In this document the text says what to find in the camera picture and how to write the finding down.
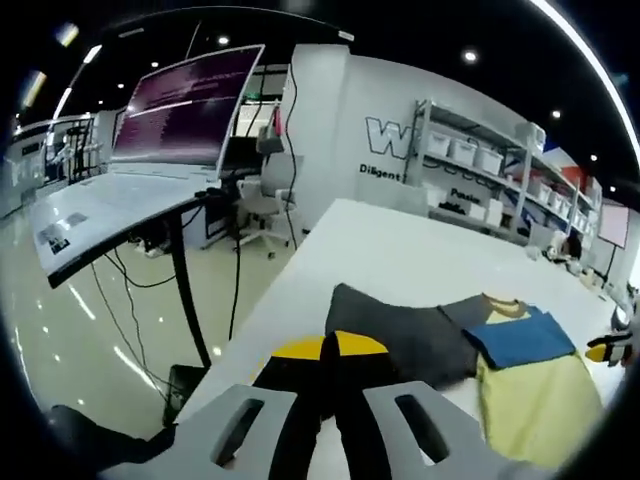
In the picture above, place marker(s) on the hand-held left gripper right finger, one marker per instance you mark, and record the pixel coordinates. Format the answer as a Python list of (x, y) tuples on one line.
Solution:
[(370, 400)]

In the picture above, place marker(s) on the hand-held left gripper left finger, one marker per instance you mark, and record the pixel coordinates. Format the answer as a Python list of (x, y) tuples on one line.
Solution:
[(280, 425)]

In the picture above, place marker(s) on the yellow blue grey garment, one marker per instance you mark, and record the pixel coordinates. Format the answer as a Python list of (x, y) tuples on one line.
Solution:
[(430, 340)]

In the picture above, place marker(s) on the black floor box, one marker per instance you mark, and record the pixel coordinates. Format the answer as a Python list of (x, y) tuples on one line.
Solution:
[(187, 395)]

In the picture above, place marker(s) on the pink display on stand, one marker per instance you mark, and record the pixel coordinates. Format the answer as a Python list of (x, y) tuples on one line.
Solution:
[(614, 225)]

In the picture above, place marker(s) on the grey metal shelf rack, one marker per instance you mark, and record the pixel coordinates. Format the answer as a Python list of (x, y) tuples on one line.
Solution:
[(520, 170)]

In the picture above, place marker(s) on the row of white storage bins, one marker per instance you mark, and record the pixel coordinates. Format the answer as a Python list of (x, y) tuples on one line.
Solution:
[(462, 150)]

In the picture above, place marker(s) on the grey office chair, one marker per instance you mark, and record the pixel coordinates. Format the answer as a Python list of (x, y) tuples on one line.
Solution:
[(272, 170)]

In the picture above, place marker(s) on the white standing desk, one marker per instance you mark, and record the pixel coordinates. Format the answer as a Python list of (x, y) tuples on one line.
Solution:
[(110, 210)]

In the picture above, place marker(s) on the hanging grey bag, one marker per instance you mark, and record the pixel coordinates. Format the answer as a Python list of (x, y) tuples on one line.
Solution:
[(270, 137)]

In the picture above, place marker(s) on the ceiling light strip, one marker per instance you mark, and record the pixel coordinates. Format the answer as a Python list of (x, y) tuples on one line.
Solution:
[(590, 55)]

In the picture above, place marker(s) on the large white-framed monitor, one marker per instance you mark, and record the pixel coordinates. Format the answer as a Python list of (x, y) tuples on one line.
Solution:
[(185, 110)]

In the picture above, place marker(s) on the black metal frame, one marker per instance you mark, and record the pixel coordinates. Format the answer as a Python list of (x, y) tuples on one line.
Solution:
[(75, 150)]

